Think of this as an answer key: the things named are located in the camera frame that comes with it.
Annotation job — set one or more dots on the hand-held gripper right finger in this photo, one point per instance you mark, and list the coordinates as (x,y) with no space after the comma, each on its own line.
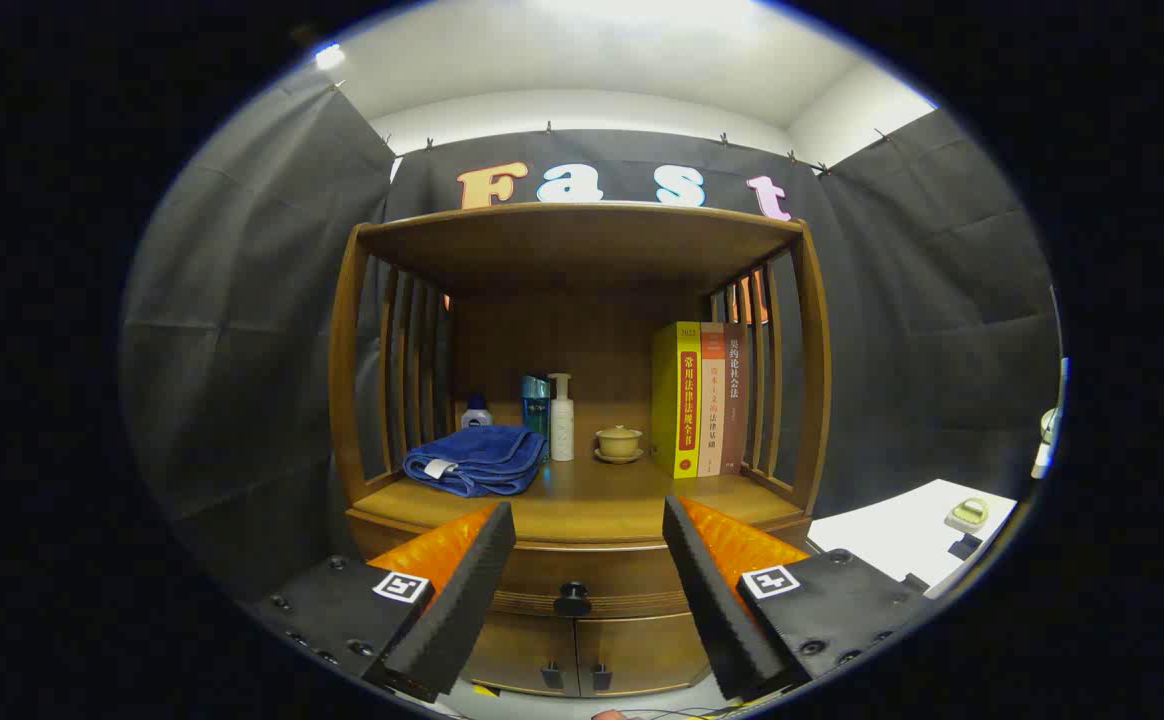
(717,610)

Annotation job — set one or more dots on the wooden cabinet door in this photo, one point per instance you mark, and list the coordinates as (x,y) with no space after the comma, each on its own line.
(522,655)
(642,655)

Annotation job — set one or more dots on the ceiling light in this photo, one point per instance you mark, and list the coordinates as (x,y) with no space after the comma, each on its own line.
(329,56)

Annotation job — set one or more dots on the thick yellow book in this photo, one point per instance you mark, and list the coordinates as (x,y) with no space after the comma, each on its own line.
(677,400)

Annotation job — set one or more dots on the small white blue-capped bottle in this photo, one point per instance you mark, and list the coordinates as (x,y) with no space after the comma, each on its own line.
(476,415)

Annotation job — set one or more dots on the brown book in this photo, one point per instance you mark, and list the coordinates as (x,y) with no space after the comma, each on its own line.
(734,400)

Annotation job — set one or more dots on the wooden cabinet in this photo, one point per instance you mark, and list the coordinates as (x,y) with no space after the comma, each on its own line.
(582,250)

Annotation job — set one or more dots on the white cabinet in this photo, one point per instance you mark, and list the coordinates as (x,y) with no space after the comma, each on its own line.
(892,535)

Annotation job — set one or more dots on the white pump bottle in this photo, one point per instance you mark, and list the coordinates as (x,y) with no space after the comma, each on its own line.
(562,430)

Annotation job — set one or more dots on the small yellow-green device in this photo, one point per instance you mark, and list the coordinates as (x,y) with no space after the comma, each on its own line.
(968,514)

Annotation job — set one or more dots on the beige saucer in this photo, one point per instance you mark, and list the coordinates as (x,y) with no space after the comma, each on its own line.
(619,459)

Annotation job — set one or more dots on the blue translucent bottle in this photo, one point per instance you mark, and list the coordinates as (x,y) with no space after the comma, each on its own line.
(536,400)

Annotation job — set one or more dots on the blue towel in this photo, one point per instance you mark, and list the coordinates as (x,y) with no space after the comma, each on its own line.
(482,455)

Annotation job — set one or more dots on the wooden countertop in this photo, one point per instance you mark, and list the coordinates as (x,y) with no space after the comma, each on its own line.
(602,500)

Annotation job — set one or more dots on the beige orange book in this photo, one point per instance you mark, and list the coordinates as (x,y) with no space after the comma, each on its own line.
(711,400)

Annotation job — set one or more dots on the white plastic fixture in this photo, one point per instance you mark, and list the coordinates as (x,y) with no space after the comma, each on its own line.
(1046,440)

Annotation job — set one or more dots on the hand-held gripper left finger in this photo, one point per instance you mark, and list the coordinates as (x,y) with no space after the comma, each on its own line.
(462,610)

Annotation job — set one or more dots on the beige lidded tea cup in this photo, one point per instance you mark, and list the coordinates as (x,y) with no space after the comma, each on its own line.
(619,440)

